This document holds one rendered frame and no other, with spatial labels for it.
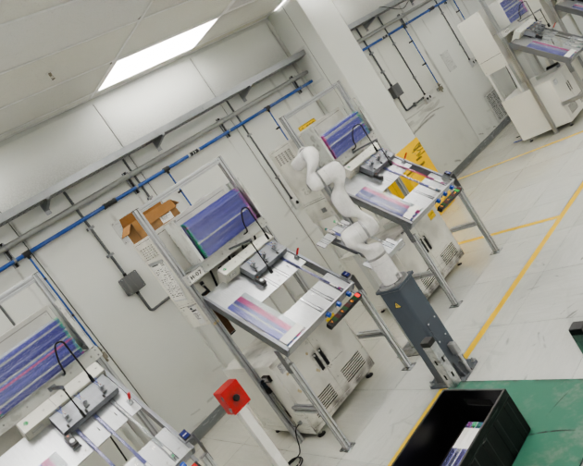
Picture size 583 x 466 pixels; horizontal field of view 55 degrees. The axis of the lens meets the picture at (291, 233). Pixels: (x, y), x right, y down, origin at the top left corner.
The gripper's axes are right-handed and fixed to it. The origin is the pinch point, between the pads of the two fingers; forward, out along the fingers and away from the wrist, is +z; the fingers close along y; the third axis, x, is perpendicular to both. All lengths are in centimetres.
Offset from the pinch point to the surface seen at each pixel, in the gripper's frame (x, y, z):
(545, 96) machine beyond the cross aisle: 271, 20, 314
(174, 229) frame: -96, -8, -30
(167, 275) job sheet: -123, 9, -11
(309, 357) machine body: -74, 107, 4
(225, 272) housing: -87, 30, -13
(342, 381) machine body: -67, 134, 20
